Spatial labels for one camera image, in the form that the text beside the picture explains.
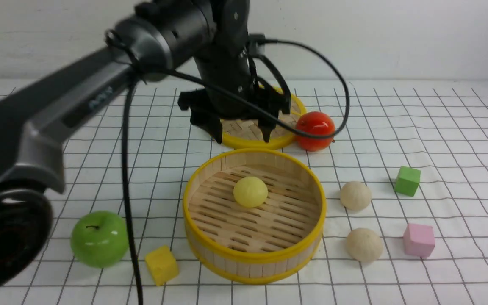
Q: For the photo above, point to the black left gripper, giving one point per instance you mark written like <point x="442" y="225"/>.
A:
<point x="247" y="86"/>

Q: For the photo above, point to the yellow bun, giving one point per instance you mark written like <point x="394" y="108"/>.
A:
<point x="250" y="192"/>

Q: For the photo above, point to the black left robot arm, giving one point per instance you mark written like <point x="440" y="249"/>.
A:
<point x="203" y="41"/>

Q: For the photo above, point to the woven bamboo steamer lid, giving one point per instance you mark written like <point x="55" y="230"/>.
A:
<point x="239" y="134"/>

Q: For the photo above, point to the bamboo steamer tray yellow rim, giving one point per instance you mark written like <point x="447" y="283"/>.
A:
<point x="254" y="245"/>

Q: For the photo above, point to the red tomato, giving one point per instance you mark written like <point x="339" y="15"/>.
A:
<point x="317" y="123"/>

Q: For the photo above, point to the beige bun upper right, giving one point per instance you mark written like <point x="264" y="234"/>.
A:
<point x="355" y="196"/>

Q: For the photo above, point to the beige bun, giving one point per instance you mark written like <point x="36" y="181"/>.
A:
<point x="364" y="245"/>
<point x="355" y="196"/>

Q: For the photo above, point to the yellow cube block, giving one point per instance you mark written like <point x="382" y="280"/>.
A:
<point x="162" y="265"/>

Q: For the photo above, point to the beige bun lower right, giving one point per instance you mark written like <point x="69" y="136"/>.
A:
<point x="364" y="245"/>

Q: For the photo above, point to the green cube block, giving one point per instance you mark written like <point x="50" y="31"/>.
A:
<point x="407" y="181"/>

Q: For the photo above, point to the green apple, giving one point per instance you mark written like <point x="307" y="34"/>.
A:
<point x="99" y="239"/>

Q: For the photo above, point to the white grid tablecloth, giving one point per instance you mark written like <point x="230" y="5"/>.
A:
<point x="438" y="128"/>

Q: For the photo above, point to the pink cube block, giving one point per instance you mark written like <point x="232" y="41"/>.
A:
<point x="418" y="240"/>

